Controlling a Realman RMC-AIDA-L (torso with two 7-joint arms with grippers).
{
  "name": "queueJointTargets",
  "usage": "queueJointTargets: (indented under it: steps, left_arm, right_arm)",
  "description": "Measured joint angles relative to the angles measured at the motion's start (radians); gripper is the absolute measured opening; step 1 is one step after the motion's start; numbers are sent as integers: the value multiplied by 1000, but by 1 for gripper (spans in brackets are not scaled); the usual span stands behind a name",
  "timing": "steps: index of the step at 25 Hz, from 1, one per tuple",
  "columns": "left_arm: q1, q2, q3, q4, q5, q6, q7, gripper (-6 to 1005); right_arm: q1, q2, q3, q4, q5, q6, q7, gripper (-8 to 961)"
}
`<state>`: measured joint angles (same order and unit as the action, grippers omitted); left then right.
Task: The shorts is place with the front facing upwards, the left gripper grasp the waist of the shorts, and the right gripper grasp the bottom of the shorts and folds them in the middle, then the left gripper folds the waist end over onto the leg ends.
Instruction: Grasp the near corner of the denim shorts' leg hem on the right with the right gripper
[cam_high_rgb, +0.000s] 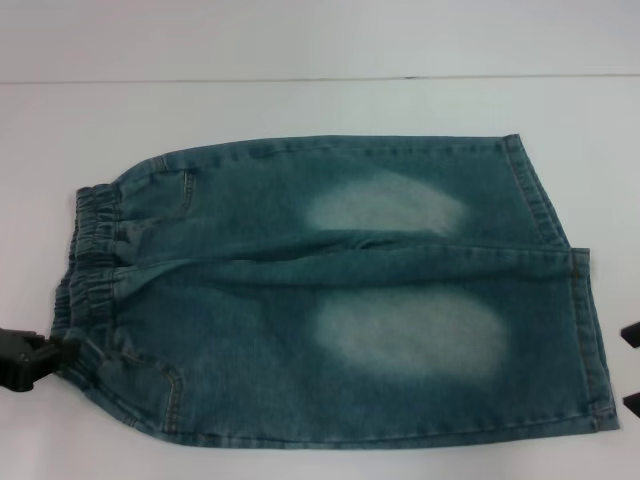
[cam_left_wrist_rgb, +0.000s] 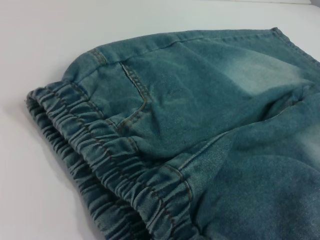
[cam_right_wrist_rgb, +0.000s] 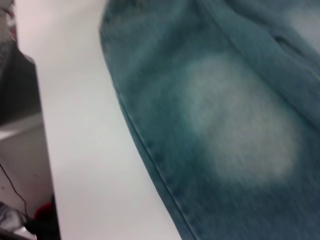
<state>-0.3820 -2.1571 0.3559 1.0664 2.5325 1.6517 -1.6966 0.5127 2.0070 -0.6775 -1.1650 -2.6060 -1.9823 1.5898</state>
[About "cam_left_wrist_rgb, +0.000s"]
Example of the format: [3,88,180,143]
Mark blue denim shorts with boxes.
[23,26,320,240]

